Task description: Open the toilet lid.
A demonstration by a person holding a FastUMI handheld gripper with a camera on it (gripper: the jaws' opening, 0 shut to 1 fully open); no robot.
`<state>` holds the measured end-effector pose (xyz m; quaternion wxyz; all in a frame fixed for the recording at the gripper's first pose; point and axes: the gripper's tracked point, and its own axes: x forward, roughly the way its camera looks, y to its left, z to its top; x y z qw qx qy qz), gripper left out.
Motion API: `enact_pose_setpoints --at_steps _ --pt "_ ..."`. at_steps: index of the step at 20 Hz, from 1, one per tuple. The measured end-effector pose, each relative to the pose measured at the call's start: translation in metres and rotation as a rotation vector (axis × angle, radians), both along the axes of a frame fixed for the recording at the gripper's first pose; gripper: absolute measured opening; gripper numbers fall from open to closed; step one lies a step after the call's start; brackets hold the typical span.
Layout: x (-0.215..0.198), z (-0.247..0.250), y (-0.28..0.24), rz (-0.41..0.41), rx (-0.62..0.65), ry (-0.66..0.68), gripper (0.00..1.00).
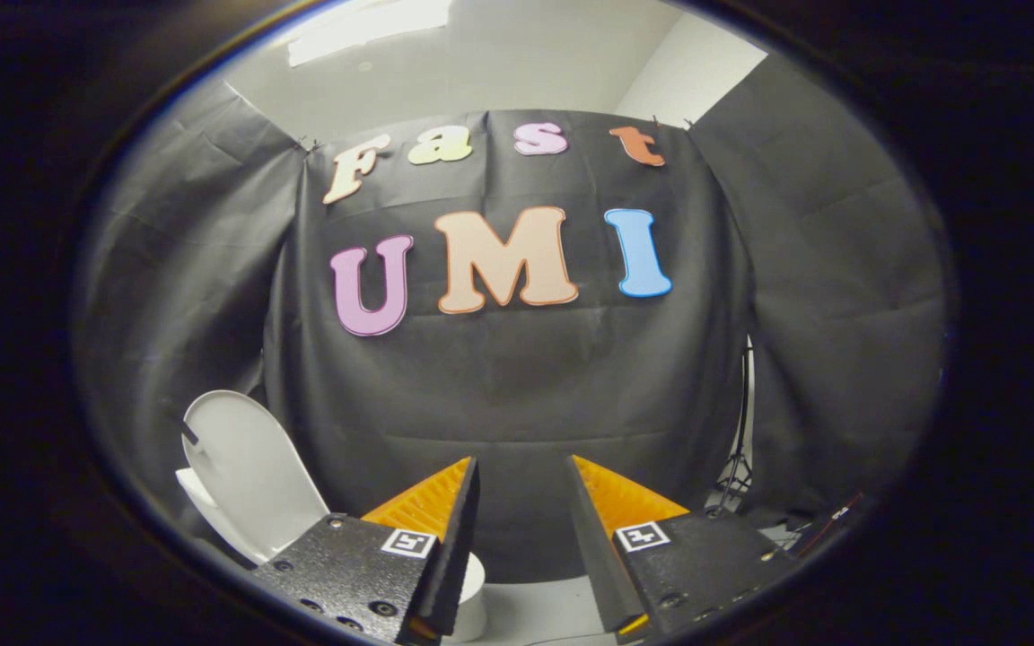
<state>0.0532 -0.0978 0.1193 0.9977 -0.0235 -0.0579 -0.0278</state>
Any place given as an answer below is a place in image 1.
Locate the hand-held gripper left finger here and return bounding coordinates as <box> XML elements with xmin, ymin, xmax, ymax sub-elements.
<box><xmin>250</xmin><ymin>456</ymin><xmax>482</xmax><ymax>646</ymax></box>

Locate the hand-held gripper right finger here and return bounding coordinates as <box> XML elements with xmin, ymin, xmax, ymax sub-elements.
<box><xmin>566</xmin><ymin>454</ymin><xmax>802</xmax><ymax>640</ymax></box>

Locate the white toilet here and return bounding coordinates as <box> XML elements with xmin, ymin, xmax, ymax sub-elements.
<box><xmin>174</xmin><ymin>467</ymin><xmax>489</xmax><ymax>643</ymax></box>

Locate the black backdrop cloth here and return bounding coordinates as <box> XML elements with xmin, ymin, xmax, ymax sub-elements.
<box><xmin>73</xmin><ymin>54</ymin><xmax>947</xmax><ymax>584</ymax></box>

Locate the black tripod stand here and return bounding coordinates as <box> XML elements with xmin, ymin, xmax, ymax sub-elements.
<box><xmin>714</xmin><ymin>345</ymin><xmax>756</xmax><ymax>517</ymax></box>

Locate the black box with red wire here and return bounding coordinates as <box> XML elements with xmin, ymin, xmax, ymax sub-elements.
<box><xmin>791</xmin><ymin>492</ymin><xmax>868</xmax><ymax>557</ymax></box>

